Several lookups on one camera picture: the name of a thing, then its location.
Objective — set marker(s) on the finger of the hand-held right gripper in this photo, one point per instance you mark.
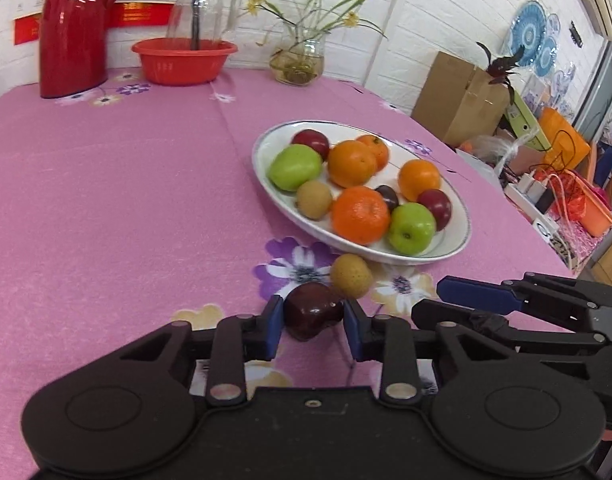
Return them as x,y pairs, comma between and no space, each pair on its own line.
475,292
450,312

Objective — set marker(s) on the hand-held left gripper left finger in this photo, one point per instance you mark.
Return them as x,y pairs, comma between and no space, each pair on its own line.
273,327

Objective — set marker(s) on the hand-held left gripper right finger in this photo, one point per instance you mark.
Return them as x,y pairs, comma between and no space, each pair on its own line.
353,332

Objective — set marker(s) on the red apple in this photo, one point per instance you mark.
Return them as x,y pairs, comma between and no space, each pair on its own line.
436,207
311,141
313,317

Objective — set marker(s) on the white plate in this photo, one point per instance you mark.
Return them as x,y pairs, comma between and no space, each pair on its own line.
438,249

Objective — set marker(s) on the small tan pear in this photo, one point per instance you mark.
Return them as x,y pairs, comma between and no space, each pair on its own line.
351,275

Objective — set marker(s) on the green apple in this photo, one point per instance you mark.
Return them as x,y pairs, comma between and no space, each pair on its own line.
295,166
411,227

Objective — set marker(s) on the orange tangerine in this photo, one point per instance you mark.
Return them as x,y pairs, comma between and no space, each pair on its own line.
361,215
379,150

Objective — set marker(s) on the smooth orange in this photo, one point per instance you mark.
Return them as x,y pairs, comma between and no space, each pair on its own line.
351,165
418,179

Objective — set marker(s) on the dark purple plum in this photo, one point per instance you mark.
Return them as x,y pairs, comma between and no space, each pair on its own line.
387,197

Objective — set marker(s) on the brown kiwi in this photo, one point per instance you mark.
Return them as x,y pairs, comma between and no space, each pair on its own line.
313,200

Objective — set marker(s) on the white power strip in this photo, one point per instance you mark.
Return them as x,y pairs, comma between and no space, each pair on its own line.
528,192

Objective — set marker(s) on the clear plastic bag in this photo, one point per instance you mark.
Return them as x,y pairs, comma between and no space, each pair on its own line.
490,150

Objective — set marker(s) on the orange plastic bin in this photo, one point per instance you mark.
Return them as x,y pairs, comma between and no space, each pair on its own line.
593,210

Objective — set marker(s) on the green box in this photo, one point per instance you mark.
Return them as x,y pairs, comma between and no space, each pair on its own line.
528,125

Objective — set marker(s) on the orange paper bag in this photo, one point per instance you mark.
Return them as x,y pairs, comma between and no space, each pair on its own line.
563,137

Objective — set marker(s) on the pink floral tablecloth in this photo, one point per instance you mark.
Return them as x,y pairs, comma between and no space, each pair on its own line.
126,210

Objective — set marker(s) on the cardboard box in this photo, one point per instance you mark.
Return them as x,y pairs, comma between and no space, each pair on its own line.
455,100

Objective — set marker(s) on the purple leafy plant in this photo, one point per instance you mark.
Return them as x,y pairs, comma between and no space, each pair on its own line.
503,67

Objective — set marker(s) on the small blue decorative plate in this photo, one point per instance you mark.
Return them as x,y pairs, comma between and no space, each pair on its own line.
547,57

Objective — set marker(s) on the glass vase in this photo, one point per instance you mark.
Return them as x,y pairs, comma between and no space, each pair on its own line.
298,65

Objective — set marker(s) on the large blue decorative plate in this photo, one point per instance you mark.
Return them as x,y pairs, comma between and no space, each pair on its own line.
526,32

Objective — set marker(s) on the red plastic basket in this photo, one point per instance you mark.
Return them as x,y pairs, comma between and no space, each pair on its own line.
181,65

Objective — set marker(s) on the yellow orchid plant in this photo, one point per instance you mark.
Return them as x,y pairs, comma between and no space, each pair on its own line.
311,7

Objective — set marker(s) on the glass pitcher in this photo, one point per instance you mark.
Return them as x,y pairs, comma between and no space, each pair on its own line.
216,10

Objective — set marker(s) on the dark stirring rod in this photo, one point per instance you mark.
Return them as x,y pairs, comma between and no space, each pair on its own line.
197,10

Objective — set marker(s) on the red thermos jug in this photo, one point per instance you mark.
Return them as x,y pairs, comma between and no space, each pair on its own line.
73,35

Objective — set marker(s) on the black wall switch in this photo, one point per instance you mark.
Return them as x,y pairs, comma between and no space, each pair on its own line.
576,34

